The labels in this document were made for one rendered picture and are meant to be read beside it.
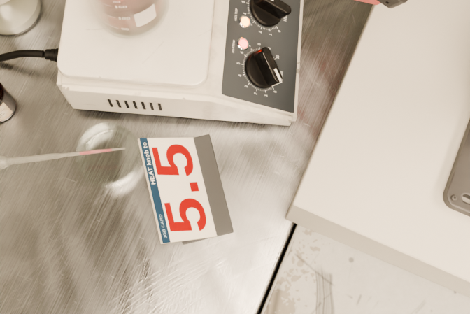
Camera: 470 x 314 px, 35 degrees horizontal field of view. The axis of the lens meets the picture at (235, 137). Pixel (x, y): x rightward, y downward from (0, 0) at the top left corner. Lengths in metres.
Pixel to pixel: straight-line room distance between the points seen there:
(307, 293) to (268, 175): 0.11
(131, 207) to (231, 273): 0.10
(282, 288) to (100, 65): 0.24
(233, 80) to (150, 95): 0.07
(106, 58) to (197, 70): 0.07
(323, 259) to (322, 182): 0.09
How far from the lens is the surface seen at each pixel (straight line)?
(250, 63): 0.62
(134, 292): 0.65
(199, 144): 0.66
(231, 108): 0.62
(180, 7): 0.61
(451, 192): 0.60
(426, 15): 0.64
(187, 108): 0.63
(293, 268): 0.65
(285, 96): 0.64
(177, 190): 0.63
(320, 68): 0.69
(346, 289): 0.65
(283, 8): 0.64
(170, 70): 0.59
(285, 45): 0.65
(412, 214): 0.60
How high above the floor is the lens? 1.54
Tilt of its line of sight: 75 degrees down
